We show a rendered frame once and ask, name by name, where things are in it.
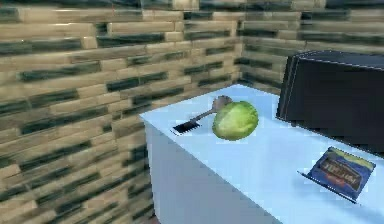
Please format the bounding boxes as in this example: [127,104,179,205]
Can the green lettuce head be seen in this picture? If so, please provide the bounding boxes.
[212,100,260,142]

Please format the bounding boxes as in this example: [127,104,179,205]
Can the white cabinet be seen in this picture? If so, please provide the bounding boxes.
[139,83,384,224]

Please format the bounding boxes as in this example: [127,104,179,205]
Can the large black box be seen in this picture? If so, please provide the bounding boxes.
[275,49,384,155]

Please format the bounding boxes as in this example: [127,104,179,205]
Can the blue book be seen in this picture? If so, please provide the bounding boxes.
[297,146,377,205]

